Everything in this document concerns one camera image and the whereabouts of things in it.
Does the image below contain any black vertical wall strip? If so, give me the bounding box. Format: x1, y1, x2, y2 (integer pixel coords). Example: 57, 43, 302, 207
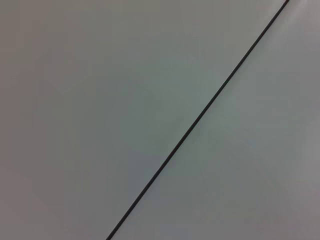
105, 0, 291, 240

